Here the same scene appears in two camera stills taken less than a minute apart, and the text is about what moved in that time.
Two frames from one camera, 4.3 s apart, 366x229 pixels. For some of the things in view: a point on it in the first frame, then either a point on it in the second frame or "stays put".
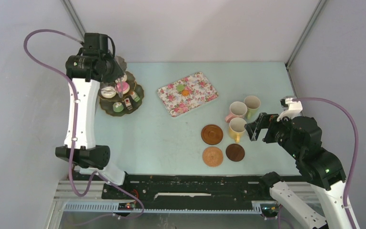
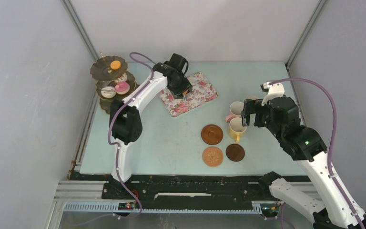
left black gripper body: x=117 y=72 to x=181 y=84
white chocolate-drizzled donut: x=124 y=78 stays put
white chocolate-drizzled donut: x=108 y=92 stays put
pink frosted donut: x=126 y=88 stays put
